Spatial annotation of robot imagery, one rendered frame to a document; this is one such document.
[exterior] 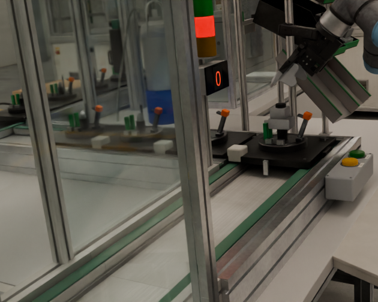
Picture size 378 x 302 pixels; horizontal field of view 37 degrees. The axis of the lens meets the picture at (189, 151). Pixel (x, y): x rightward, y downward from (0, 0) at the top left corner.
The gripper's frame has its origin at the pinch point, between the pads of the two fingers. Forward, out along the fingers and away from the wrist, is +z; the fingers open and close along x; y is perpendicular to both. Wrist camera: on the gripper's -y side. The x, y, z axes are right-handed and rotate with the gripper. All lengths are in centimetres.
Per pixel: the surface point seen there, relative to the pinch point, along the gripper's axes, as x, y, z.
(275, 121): -2.2, 7.5, 8.8
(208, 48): -20.9, -15.1, -2.4
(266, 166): -13.1, 15.0, 14.8
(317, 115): 175, 3, 72
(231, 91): 86, -28, 55
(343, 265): -40, 43, 4
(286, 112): -0.9, 8.1, 5.0
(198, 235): -84, 20, -10
